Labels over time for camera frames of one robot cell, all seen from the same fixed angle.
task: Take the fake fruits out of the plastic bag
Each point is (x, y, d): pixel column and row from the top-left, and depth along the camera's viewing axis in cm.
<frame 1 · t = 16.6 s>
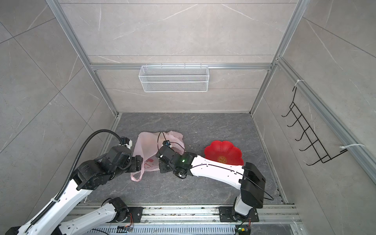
left hand: (137, 156, 69), fingers open
right hand: (162, 163, 76), fingers closed
pink plastic bag: (147, 144, 91), point 10 cm above the table
red flower-shaped plate: (225, 152, 98), on the table

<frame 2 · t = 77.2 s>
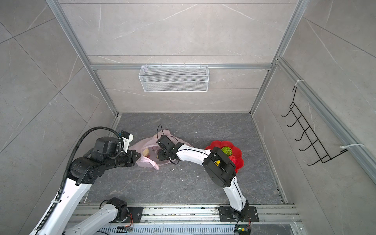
left hand: (140, 151, 68), fingers closed
right hand: (160, 154, 91), fingers open
pink plastic bag: (152, 159, 64), point 30 cm above the table
green fake fruit near: (226, 147, 99), point 3 cm above the table
cream fake fruit: (147, 151, 94), point 5 cm above the table
the other named things where they were.

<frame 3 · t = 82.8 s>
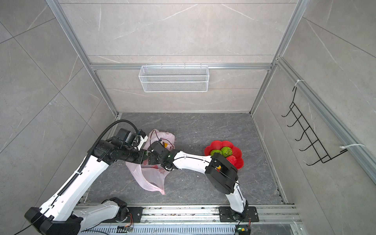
left hand: (146, 154, 72), fingers closed
right hand: (152, 156, 85), fingers open
pink plastic bag: (154, 176, 79), point 10 cm above the table
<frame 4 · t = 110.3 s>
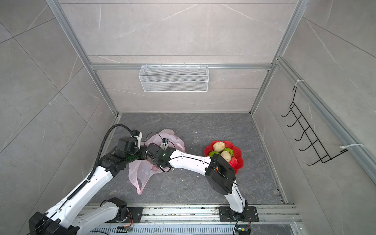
left hand: (148, 145, 79), fingers closed
right hand: (156, 158, 85), fingers open
pink plastic bag: (140, 170, 78), point 12 cm above the table
cream fake fruit 2: (225, 153, 88), point 10 cm above the table
